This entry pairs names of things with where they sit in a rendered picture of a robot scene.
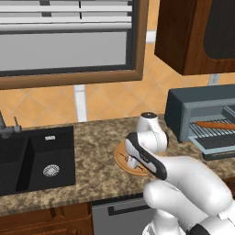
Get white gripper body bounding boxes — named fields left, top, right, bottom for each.
left=126, top=152, right=142, bottom=170

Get kebab skewer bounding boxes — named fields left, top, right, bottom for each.
left=120, top=152, right=147, bottom=173

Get grey toaster oven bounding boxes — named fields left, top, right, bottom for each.
left=163, top=84, right=235, bottom=162

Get toaster oven door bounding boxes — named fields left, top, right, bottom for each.
left=187, top=133, right=235, bottom=162

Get orange baguette bread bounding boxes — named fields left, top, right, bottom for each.
left=195, top=120, right=235, bottom=130

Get round wooden board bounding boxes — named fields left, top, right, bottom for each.
left=113, top=139, right=151, bottom=177

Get grey dishwasher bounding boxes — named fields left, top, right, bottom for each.
left=91, top=195, right=158, bottom=235

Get black sink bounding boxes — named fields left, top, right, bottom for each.
left=0, top=125, right=77, bottom=197

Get brown wooden base cupboard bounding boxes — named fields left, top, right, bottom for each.
left=0, top=201, right=95, bottom=235
left=224, top=177, right=235, bottom=198

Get wooden framed window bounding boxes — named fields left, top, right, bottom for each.
left=0, top=0, right=151, bottom=91

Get dark grey tap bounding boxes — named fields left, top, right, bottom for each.
left=0, top=110, right=23, bottom=140

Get white window blinds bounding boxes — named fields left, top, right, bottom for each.
left=0, top=0, right=134, bottom=33

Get black dishwasher handle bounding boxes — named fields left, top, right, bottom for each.
left=106, top=203, right=151, bottom=217

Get white wall socket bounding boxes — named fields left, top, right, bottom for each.
left=208, top=73, right=221, bottom=87

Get brown wooden wall cabinet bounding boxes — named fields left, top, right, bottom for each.
left=153, top=0, right=235, bottom=77

